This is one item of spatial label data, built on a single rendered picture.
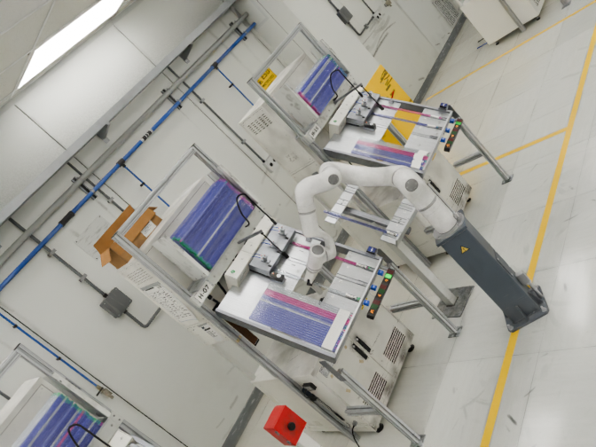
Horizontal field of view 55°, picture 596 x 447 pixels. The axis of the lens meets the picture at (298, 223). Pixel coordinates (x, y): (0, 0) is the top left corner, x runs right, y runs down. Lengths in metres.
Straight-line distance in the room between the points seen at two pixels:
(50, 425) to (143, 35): 3.68
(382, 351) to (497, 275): 0.88
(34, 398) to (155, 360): 1.76
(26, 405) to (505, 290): 2.45
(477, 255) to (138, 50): 3.53
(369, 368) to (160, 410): 1.77
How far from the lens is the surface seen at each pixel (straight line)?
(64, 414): 2.86
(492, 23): 7.25
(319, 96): 4.15
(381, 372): 3.64
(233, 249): 3.34
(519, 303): 3.39
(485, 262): 3.20
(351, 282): 3.26
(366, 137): 4.13
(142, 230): 3.49
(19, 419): 3.01
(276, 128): 4.11
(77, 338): 4.46
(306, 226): 2.93
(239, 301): 3.23
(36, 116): 4.86
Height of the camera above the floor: 2.13
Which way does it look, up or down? 17 degrees down
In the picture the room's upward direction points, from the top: 46 degrees counter-clockwise
